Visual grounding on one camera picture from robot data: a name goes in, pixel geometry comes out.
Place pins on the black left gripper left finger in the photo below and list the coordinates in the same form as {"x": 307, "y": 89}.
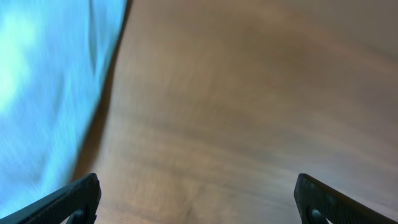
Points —
{"x": 75, "y": 203}

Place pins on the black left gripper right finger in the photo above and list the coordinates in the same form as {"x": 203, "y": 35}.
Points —
{"x": 319, "y": 203}

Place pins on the light blue denim shorts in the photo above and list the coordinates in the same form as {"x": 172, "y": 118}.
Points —
{"x": 54, "y": 59}

